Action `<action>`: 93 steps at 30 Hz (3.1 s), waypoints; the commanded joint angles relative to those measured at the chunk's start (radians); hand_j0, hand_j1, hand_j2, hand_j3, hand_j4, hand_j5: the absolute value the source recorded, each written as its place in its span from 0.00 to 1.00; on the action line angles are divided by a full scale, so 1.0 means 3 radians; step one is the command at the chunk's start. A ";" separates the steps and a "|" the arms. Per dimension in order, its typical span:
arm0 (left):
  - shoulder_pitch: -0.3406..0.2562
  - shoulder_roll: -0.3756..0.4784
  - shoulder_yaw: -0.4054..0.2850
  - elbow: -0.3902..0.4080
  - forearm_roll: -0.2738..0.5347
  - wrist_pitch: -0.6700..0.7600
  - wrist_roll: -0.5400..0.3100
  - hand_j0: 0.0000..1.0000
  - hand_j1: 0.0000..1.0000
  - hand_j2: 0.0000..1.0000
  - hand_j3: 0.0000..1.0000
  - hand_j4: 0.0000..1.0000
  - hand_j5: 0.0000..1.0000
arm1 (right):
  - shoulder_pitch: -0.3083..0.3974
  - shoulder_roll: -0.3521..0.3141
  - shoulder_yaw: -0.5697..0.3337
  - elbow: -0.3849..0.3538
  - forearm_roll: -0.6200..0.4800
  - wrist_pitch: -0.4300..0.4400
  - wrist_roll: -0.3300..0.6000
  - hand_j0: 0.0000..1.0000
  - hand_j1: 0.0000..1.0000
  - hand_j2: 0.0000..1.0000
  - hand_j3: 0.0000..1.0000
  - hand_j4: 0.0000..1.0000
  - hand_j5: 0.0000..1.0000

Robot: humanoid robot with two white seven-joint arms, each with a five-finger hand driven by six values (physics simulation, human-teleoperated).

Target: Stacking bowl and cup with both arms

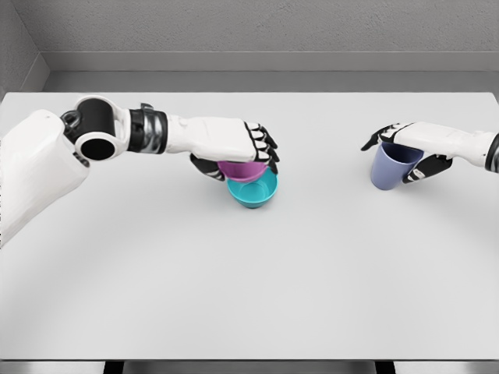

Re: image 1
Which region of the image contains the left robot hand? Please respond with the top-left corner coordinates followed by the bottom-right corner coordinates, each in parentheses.
top-left (189, 117), bottom-right (281, 182)

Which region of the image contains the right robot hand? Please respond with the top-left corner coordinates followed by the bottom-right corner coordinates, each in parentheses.
top-left (360, 122), bottom-right (463, 185)

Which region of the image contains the purple bowl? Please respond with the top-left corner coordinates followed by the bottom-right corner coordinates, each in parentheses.
top-left (216, 160), bottom-right (269, 184)

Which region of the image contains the lavender blue cup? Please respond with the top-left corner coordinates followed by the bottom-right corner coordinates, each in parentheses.
top-left (370, 140), bottom-right (425, 192)

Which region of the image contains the teal bowl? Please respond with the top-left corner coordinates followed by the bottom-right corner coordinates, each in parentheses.
top-left (225, 169), bottom-right (279, 210)

